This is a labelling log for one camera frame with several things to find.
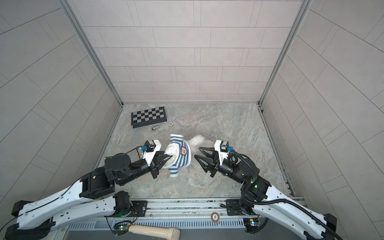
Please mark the aluminium corner frame post right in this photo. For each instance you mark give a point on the aluminium corner frame post right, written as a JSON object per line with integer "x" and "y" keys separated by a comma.
{"x": 290, "y": 38}

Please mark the folded black chess board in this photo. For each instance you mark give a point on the folded black chess board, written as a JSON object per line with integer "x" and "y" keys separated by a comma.
{"x": 148, "y": 117}

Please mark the beige wooden handle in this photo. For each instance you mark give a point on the beige wooden handle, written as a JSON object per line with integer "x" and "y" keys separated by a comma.
{"x": 164, "y": 233}

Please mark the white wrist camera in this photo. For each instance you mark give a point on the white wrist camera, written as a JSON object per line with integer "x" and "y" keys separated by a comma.
{"x": 223, "y": 148}
{"x": 149, "y": 150}

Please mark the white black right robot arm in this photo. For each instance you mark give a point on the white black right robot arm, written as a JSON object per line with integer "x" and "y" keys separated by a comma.
{"x": 260, "y": 197}

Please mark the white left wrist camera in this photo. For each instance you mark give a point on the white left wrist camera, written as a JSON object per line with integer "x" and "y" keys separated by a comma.
{"x": 149, "y": 150}

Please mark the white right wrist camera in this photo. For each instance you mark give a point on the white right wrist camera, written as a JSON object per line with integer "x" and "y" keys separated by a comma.
{"x": 223, "y": 148}

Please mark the blue white striped knit sweater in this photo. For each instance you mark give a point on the blue white striped knit sweater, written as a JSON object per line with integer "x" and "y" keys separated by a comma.
{"x": 174, "y": 164}

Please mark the aluminium corner frame post left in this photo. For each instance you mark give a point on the aluminium corner frame post left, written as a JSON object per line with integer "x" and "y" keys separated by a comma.
{"x": 88, "y": 47}

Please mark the white plush teddy bear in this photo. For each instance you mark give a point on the white plush teddy bear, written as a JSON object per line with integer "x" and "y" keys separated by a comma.
{"x": 195, "y": 141}

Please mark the green circuit board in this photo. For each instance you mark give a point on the green circuit board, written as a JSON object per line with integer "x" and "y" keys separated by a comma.
{"x": 121, "y": 228}
{"x": 251, "y": 225}

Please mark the red round sticker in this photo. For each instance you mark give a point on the red round sticker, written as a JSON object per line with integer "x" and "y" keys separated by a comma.
{"x": 215, "y": 217}

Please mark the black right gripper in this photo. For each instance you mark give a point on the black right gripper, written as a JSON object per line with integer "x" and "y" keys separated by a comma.
{"x": 215, "y": 167}

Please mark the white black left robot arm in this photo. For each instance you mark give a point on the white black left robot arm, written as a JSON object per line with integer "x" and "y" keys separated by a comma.
{"x": 92, "y": 195}

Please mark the left green circuit board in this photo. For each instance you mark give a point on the left green circuit board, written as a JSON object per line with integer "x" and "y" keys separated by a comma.
{"x": 121, "y": 228}

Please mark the right green circuit board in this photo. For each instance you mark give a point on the right green circuit board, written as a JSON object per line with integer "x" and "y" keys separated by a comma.
{"x": 251, "y": 225}

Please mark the aluminium corner frame post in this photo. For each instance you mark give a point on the aluminium corner frame post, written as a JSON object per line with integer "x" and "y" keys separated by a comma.
{"x": 290, "y": 38}
{"x": 88, "y": 47}

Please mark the small silver metal jar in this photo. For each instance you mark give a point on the small silver metal jar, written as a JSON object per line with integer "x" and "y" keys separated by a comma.
{"x": 154, "y": 128}

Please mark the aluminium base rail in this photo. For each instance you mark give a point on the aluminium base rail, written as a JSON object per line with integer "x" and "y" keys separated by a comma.
{"x": 161, "y": 213}

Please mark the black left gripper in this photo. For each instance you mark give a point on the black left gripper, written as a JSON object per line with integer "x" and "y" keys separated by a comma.
{"x": 155, "y": 165}

